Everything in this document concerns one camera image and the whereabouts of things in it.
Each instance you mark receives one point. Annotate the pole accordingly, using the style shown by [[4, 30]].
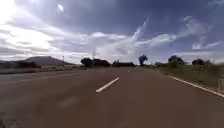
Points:
[[93, 60], [63, 58]]

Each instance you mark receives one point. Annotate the lone dark tree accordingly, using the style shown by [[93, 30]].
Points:
[[142, 59]]

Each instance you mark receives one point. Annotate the reddish-brown asphalt road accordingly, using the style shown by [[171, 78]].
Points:
[[133, 103]]

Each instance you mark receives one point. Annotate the dark hill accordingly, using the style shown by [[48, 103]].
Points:
[[45, 60]]

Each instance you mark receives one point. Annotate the row of dark trees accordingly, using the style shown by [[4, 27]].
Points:
[[96, 62]]

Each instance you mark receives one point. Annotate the dry grass verge with bushes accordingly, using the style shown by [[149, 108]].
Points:
[[196, 73]]

